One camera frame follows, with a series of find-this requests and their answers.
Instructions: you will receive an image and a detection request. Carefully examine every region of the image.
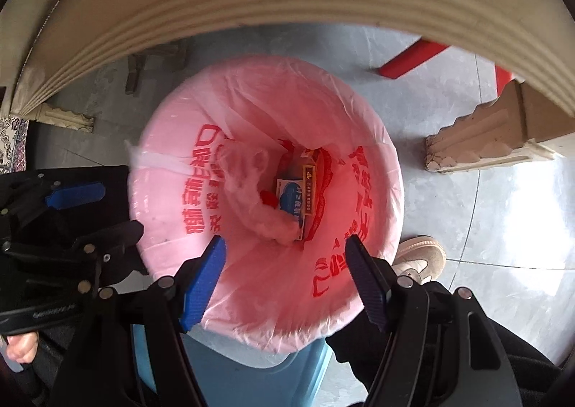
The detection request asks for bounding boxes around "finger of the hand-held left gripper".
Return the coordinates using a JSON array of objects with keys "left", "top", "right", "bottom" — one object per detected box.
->
[
  {"left": 0, "top": 221, "right": 149, "bottom": 288},
  {"left": 0, "top": 165, "right": 131, "bottom": 232}
]

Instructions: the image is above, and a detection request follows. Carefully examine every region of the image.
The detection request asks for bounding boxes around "person's right leg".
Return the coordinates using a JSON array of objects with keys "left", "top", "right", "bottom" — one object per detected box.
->
[{"left": 326, "top": 281, "right": 562, "bottom": 407}]

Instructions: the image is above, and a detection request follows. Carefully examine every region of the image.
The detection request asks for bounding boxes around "blue trash bin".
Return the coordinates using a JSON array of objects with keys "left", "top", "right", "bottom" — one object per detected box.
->
[{"left": 135, "top": 322, "right": 335, "bottom": 407}]

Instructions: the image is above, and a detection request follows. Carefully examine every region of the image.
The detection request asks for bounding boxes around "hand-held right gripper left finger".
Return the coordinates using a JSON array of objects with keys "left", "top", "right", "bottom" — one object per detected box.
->
[{"left": 54, "top": 234, "right": 227, "bottom": 407}]

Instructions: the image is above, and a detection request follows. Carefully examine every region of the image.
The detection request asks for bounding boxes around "red plastic stool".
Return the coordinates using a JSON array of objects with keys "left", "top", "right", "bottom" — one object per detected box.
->
[{"left": 376, "top": 36, "right": 522, "bottom": 98}]

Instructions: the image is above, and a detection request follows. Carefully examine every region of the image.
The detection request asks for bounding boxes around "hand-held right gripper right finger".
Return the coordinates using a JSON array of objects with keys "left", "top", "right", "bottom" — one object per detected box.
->
[{"left": 344, "top": 234, "right": 515, "bottom": 407}]

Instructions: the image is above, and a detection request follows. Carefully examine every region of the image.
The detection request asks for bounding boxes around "person's left hand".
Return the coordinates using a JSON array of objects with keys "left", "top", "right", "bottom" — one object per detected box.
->
[{"left": 0, "top": 330, "right": 40, "bottom": 365}]

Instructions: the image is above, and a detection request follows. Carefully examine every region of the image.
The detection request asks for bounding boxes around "black floral bed sheet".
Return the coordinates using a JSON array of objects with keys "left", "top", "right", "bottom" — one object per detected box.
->
[{"left": 0, "top": 115, "right": 30, "bottom": 174}]

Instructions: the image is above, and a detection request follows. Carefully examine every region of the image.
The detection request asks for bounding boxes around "orange brown pack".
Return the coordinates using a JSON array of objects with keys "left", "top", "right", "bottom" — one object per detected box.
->
[{"left": 299, "top": 163, "right": 317, "bottom": 217}]

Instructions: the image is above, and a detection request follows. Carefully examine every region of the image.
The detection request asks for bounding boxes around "person's left leg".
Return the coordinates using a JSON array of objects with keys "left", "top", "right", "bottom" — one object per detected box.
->
[{"left": 27, "top": 326, "right": 73, "bottom": 407}]

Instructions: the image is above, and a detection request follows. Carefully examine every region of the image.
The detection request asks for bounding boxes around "person's right pink sneaker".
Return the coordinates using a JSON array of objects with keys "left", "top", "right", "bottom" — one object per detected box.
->
[{"left": 391, "top": 235, "right": 447, "bottom": 286}]

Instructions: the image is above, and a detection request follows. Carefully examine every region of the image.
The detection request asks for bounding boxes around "person's leg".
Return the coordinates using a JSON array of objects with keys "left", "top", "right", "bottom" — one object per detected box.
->
[
  {"left": 326, "top": 281, "right": 562, "bottom": 407},
  {"left": 27, "top": 326, "right": 73, "bottom": 407}
]

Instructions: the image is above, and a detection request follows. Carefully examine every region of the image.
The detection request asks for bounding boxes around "clear plastic bag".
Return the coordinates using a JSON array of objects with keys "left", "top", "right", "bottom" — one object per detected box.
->
[{"left": 220, "top": 140, "right": 302, "bottom": 248}]

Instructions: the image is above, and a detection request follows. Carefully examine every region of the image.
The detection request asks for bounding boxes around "pink lined trash bin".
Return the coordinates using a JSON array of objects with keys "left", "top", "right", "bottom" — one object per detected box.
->
[{"left": 127, "top": 54, "right": 405, "bottom": 351}]

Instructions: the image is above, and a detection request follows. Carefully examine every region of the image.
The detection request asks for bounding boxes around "blue cartoon medicine box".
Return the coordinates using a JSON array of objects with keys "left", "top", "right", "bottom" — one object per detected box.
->
[{"left": 275, "top": 178, "right": 308, "bottom": 241}]

